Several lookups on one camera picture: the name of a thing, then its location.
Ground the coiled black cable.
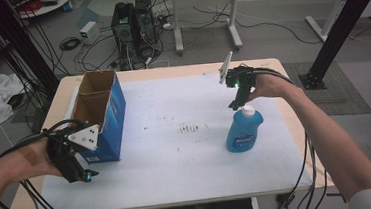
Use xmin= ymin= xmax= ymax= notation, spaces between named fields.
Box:
xmin=58 ymin=36 xmax=83 ymax=52

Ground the grey floor mat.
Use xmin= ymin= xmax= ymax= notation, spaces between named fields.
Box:
xmin=283 ymin=56 xmax=371 ymax=121

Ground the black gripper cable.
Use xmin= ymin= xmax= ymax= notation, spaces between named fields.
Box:
xmin=0 ymin=117 xmax=94 ymax=209
xmin=252 ymin=61 xmax=331 ymax=209

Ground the black metal frame post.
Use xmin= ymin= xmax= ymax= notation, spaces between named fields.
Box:
xmin=0 ymin=0 xmax=62 ymax=98
xmin=292 ymin=0 xmax=371 ymax=93

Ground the person's left hand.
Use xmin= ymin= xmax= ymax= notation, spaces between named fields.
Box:
xmin=18 ymin=135 xmax=64 ymax=181

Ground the blue cardboard box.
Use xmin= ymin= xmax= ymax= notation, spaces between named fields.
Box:
xmin=66 ymin=67 xmax=132 ymax=165

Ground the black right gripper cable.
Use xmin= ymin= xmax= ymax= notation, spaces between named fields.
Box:
xmin=252 ymin=61 xmax=331 ymax=209

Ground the round white table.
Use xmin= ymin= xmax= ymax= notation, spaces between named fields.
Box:
xmin=14 ymin=0 xmax=76 ymax=21

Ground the blue dish soap bottle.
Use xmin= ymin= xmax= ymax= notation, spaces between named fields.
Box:
xmin=223 ymin=103 xmax=267 ymax=154

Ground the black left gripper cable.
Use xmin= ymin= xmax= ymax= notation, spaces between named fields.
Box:
xmin=0 ymin=117 xmax=94 ymax=209

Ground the person's right hand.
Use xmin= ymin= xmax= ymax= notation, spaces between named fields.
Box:
xmin=245 ymin=70 xmax=296 ymax=103

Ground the small white box device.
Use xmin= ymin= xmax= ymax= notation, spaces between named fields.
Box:
xmin=78 ymin=20 xmax=101 ymax=47

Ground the white table mat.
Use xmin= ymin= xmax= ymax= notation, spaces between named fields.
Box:
xmin=26 ymin=65 xmax=315 ymax=209

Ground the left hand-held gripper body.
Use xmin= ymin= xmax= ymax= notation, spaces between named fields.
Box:
xmin=44 ymin=121 xmax=103 ymax=170

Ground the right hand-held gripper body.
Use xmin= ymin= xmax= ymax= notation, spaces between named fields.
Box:
xmin=215 ymin=49 xmax=258 ymax=95

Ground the black computer tower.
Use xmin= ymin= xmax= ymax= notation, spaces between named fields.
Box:
xmin=132 ymin=0 xmax=160 ymax=57
xmin=108 ymin=0 xmax=141 ymax=72

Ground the black floor cable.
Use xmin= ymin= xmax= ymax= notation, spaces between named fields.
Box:
xmin=192 ymin=0 xmax=323 ymax=56

